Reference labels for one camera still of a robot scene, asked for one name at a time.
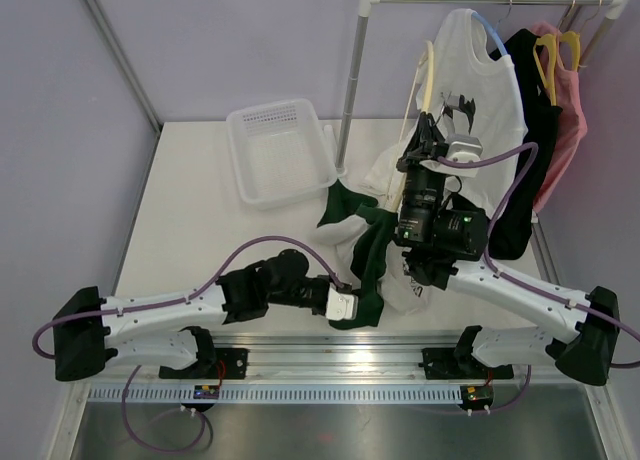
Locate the cream plastic hanger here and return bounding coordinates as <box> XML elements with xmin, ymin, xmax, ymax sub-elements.
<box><xmin>385</xmin><ymin>40</ymin><xmax>435</xmax><ymax>213</ymax></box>

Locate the green and white t shirt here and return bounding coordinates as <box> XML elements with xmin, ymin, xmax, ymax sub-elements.
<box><xmin>311</xmin><ymin>181</ymin><xmax>432</xmax><ymax>330</ymax></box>

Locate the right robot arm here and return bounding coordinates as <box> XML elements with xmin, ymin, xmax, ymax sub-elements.
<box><xmin>394</xmin><ymin>113</ymin><xmax>620</xmax><ymax>386</ymax></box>

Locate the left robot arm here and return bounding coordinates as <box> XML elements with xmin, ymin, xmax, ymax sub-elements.
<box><xmin>53</xmin><ymin>249</ymin><xmax>337</xmax><ymax>382</ymax></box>

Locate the white printed t shirt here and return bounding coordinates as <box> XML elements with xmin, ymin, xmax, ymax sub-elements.
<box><xmin>360</xmin><ymin>9</ymin><xmax>527</xmax><ymax>218</ymax></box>

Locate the black t shirt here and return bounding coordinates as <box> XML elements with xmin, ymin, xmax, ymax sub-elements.
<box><xmin>489</xmin><ymin>29</ymin><xmax>562</xmax><ymax>260</ymax></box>

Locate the light blue hanger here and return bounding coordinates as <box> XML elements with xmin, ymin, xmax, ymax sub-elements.
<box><xmin>472</xmin><ymin>11</ymin><xmax>509</xmax><ymax>56</ymax></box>

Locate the pink t shirt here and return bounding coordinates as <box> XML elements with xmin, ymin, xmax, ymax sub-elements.
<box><xmin>530</xmin><ymin>21</ymin><xmax>588</xmax><ymax>214</ymax></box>

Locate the yellow hanger front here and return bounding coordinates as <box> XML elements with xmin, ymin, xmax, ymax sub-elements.
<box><xmin>533</xmin><ymin>34</ymin><xmax>558</xmax><ymax>106</ymax></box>

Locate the yellow hanger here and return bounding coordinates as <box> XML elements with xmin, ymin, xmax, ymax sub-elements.
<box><xmin>533</xmin><ymin>34</ymin><xmax>558</xmax><ymax>106</ymax></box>
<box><xmin>559</xmin><ymin>31</ymin><xmax>582</xmax><ymax>72</ymax></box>

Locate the yellow hanger back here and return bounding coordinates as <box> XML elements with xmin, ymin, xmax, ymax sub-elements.
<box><xmin>559</xmin><ymin>31</ymin><xmax>582</xmax><ymax>72</ymax></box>

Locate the white plastic basket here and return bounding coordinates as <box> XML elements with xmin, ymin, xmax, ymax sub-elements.
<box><xmin>226</xmin><ymin>99</ymin><xmax>337</xmax><ymax>210</ymax></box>

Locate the metal clothes rack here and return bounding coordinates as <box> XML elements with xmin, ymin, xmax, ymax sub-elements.
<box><xmin>333</xmin><ymin>0</ymin><xmax>640</xmax><ymax>171</ymax></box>

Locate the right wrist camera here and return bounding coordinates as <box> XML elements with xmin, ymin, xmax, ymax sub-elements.
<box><xmin>446</xmin><ymin>134</ymin><xmax>483</xmax><ymax>164</ymax></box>

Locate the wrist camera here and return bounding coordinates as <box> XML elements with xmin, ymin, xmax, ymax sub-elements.
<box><xmin>446</xmin><ymin>134</ymin><xmax>483</xmax><ymax>164</ymax></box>
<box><xmin>324</xmin><ymin>287</ymin><xmax>358</xmax><ymax>322</ymax></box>

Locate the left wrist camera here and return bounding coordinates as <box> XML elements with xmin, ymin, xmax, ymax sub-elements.
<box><xmin>324</xmin><ymin>287</ymin><xmax>358</xmax><ymax>322</ymax></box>

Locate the aluminium mounting rail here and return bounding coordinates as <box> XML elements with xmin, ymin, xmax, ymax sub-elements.
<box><xmin>67</xmin><ymin>329</ymin><xmax>611</xmax><ymax>381</ymax></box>

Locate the white slotted cable duct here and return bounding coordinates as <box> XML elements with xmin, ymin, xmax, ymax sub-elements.
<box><xmin>88</xmin><ymin>384</ymin><xmax>462</xmax><ymax>405</ymax></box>

